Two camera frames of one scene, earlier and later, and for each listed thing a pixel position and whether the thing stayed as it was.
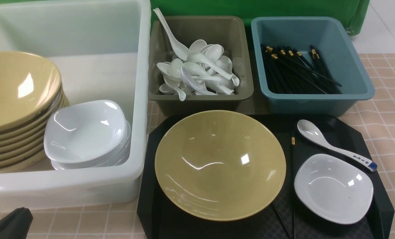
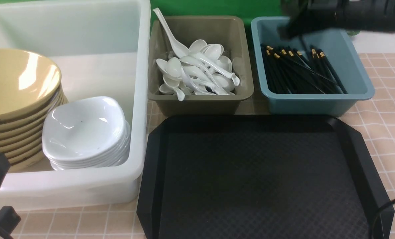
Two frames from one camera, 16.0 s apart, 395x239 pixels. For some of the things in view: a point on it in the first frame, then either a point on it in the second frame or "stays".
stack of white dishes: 89,134 stays
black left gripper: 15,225 -> 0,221
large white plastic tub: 102,48 stays
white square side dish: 333,189 -> 86,133
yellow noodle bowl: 220,165 -> 16,80
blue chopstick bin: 330,36 stays
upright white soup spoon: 179,51 stays
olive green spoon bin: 232,33 stays
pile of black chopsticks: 285,71 stays
